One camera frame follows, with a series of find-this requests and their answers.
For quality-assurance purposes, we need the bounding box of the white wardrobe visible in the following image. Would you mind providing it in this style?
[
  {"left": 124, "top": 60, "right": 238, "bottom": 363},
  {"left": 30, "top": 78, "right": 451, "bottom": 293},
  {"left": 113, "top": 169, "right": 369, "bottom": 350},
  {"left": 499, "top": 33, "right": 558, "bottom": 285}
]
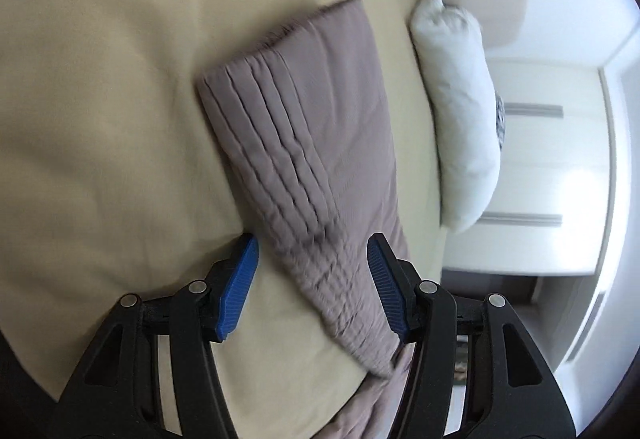
[{"left": 440, "top": 58, "right": 617, "bottom": 278}]

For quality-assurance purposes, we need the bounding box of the black and white patterned pillow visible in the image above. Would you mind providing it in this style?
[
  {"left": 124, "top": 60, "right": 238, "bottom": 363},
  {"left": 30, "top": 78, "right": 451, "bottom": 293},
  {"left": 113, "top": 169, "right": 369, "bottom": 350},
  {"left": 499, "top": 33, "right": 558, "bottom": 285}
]
[{"left": 494, "top": 92, "right": 509, "bottom": 154}]

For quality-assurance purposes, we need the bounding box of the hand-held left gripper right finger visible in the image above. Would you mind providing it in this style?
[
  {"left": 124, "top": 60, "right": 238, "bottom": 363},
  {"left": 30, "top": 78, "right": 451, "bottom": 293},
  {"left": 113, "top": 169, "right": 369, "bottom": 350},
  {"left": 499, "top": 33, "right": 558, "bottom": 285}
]
[{"left": 366, "top": 233, "right": 576, "bottom": 439}]

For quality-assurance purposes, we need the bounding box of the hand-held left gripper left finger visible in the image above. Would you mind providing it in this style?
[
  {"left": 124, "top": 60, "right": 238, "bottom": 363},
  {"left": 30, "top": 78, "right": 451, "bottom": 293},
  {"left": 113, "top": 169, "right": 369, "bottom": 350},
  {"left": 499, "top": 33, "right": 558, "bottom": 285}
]
[{"left": 50, "top": 233, "right": 261, "bottom": 439}]

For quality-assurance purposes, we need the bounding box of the long white pillow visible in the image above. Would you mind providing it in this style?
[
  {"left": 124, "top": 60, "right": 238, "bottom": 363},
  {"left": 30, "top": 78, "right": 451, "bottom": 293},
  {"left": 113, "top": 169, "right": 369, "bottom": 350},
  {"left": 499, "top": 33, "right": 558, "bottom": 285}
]
[{"left": 410, "top": 0, "right": 502, "bottom": 234}]

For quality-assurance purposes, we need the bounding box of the mauve quilted jacket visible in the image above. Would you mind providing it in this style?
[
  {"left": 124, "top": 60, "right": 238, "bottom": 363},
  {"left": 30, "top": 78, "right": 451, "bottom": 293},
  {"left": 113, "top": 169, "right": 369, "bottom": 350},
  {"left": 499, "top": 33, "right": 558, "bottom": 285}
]
[{"left": 195, "top": 0, "right": 417, "bottom": 439}]

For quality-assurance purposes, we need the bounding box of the bed with beige sheet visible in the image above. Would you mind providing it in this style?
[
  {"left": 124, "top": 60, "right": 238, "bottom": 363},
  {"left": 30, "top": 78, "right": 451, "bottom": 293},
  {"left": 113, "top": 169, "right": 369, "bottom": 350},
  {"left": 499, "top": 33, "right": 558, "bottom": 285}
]
[{"left": 0, "top": 0, "right": 451, "bottom": 439}]

